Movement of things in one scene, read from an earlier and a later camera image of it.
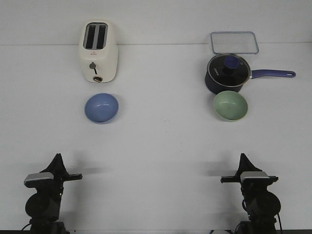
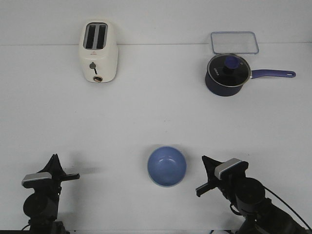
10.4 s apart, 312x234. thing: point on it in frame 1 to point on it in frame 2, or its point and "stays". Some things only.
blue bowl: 101,108 to 166,166
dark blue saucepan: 230,72 stays
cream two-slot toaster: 98,48 stays
